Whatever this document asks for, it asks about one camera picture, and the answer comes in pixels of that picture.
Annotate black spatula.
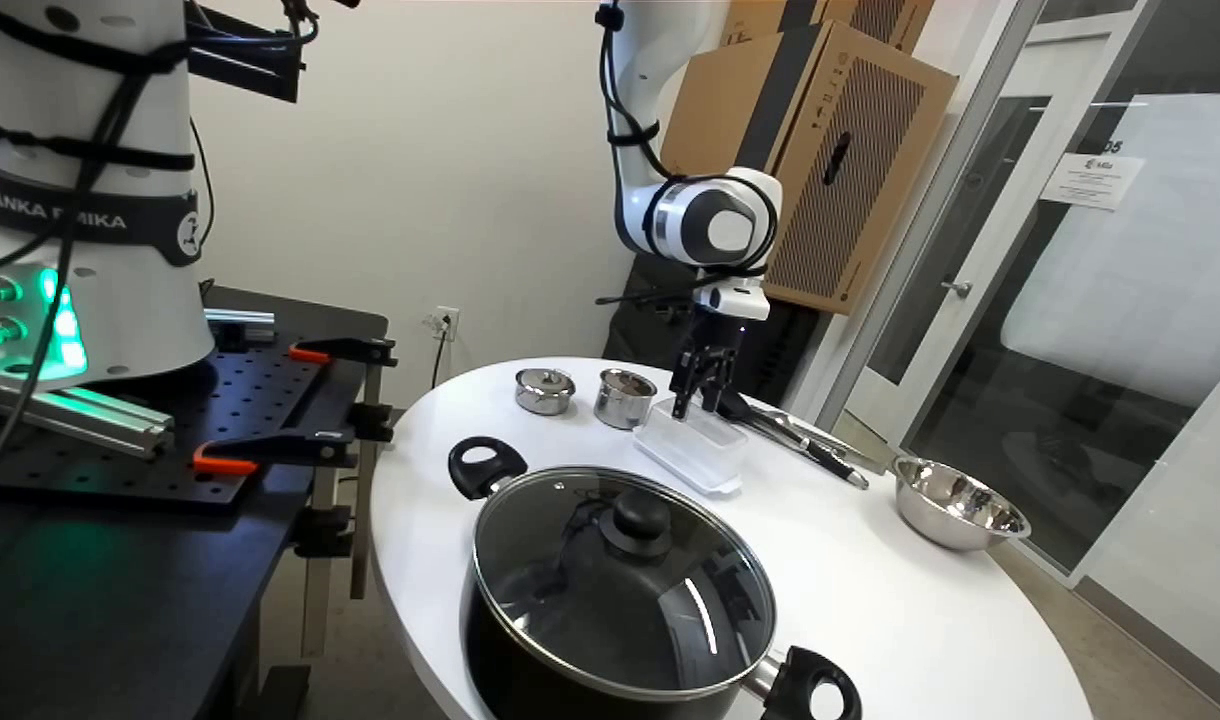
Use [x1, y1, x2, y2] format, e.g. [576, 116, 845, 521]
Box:
[694, 372, 870, 493]

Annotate short steel cup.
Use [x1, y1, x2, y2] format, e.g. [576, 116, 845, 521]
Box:
[510, 364, 578, 419]

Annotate aluminium rail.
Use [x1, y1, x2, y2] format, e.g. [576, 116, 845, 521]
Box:
[0, 368, 179, 461]

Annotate paper sign on glass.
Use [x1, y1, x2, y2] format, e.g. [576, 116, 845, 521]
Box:
[1041, 148, 1149, 211]

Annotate steel tongs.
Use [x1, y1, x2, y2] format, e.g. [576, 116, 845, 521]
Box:
[739, 395, 904, 473]

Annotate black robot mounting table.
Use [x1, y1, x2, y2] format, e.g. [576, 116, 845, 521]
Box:
[0, 282, 398, 720]

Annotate glass door white frame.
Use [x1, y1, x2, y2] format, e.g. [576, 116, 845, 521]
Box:
[840, 52, 1142, 454]

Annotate small cardboard box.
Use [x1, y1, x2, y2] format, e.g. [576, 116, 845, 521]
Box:
[720, 0, 941, 58]

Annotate black box on mount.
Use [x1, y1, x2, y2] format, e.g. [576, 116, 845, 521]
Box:
[162, 0, 303, 108]

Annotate glass pot lid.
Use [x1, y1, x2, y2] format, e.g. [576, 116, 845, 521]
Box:
[467, 461, 778, 704]

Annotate black clamp orange tip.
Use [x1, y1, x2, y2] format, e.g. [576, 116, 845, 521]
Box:
[187, 428, 365, 484]
[284, 332, 398, 372]

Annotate tall steel cup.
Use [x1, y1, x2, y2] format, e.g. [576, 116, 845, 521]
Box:
[591, 364, 662, 436]

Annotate steel mixing bowl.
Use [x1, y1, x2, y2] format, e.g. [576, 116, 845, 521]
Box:
[891, 454, 1037, 557]

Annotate large cardboard box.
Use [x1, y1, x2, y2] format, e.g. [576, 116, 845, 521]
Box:
[638, 18, 959, 320]

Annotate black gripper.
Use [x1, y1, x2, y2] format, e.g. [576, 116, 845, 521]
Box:
[666, 310, 750, 425]

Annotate black cooking pot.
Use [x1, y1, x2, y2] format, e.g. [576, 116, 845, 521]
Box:
[444, 436, 863, 720]

